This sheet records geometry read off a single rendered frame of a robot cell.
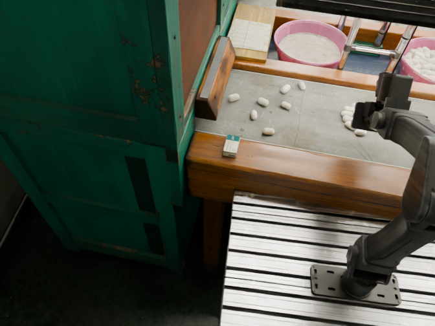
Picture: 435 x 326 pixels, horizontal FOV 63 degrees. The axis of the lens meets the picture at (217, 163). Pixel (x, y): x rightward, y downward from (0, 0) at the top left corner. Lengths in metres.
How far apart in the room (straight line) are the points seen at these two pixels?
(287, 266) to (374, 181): 0.31
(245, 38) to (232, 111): 0.33
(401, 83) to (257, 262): 0.51
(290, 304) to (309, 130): 0.48
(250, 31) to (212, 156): 0.57
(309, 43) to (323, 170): 0.60
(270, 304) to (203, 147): 0.42
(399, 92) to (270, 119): 0.38
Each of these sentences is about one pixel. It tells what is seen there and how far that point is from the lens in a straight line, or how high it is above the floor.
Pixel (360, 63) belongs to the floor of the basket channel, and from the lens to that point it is 1.48.
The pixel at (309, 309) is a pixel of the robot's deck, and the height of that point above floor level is 0.67.
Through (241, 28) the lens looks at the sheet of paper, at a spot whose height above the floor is 0.78.
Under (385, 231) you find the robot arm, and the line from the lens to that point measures 0.73.
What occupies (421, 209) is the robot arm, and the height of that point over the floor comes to 1.07.
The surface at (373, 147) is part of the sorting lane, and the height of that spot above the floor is 0.74.
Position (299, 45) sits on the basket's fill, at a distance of 1.39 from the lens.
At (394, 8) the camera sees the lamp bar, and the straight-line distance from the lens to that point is 0.97.
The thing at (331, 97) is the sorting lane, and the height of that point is 0.74.
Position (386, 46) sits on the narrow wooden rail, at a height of 0.71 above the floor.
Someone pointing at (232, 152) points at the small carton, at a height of 0.78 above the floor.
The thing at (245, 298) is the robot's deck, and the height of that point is 0.67.
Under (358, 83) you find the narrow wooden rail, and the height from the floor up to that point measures 0.76.
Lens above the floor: 1.48
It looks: 52 degrees down
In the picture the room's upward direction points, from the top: 3 degrees clockwise
